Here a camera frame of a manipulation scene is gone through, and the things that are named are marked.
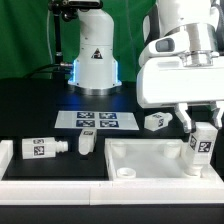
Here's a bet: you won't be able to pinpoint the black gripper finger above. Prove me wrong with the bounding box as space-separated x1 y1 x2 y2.
174 103 195 133
211 101 224 129

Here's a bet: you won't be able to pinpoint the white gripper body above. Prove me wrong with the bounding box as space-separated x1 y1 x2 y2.
136 31 224 108

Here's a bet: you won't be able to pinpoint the white square table top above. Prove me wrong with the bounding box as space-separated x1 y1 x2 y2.
104 138 222 184

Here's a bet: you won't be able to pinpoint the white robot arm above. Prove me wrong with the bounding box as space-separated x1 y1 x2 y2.
68 0 224 132

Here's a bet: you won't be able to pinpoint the white paper marker sheet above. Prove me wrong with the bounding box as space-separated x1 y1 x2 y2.
55 111 139 130

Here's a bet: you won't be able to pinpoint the green backdrop curtain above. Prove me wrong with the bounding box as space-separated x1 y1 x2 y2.
0 0 155 81

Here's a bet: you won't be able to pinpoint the white U-shaped obstacle frame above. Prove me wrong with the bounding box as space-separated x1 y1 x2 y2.
0 140 224 205

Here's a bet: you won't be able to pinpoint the black camera stand pole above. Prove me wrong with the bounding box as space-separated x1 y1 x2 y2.
47 0 103 80

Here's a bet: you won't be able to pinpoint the black cables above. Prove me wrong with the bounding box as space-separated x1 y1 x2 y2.
21 63 73 80

